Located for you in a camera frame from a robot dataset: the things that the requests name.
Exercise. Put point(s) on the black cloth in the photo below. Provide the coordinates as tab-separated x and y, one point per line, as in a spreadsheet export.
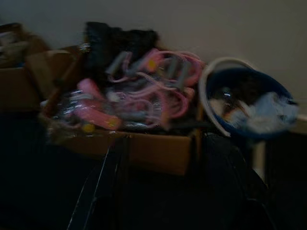
120	40

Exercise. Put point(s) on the blue bin with white rim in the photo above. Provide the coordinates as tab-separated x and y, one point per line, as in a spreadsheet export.
239	133

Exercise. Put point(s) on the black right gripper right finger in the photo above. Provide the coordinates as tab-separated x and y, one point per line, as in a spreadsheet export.
237	191

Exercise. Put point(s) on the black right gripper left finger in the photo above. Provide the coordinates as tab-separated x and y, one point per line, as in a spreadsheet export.
100	191

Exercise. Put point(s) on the small cardboard box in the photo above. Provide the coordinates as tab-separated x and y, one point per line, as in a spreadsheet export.
14	88

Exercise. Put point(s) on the light blue plastic bag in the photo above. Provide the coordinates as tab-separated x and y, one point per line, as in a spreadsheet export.
268	110

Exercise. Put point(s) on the large open cardboard box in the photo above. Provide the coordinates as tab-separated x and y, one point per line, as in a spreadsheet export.
156	153

